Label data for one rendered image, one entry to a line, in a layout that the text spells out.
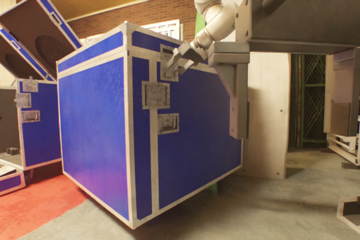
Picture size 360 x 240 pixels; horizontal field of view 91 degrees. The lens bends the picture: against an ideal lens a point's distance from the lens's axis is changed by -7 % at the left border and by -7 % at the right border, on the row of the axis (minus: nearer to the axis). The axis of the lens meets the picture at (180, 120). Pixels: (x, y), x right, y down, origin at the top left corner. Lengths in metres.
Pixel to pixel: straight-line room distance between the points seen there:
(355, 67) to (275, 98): 1.71
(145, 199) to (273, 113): 1.44
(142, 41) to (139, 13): 4.37
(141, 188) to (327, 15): 0.88
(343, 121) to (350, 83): 0.04
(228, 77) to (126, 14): 5.33
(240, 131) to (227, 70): 0.07
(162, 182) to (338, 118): 0.87
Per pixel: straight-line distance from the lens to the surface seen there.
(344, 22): 0.27
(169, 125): 1.01
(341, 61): 0.30
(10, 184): 2.10
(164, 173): 1.02
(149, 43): 0.94
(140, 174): 0.91
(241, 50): 0.21
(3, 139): 2.94
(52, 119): 2.17
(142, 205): 0.98
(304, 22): 0.24
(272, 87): 1.98
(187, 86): 1.09
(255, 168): 2.07
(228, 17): 0.87
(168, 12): 4.88
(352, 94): 0.28
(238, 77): 0.21
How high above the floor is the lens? 0.74
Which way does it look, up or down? 5 degrees down
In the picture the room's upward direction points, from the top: straight up
